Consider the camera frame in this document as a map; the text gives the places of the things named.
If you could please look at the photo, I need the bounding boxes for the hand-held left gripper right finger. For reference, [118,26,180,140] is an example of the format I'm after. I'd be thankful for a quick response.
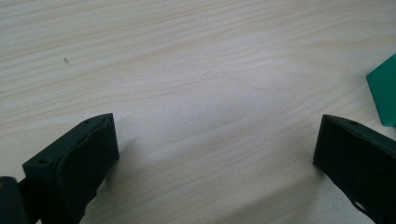
[312,113,396,224]

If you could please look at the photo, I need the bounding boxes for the green toy block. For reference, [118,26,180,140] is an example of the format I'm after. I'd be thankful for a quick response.
[365,52,396,128]

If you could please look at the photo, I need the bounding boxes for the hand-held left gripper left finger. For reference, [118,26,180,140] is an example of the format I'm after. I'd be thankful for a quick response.
[21,112,120,224]

